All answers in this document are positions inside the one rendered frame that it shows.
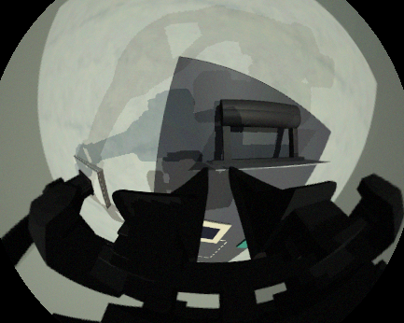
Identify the beige square tile with dark square centre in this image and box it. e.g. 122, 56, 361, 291
201, 219, 231, 244

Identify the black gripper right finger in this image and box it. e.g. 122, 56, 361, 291
228, 166, 337, 260

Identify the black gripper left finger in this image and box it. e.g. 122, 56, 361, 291
112, 168, 209, 262

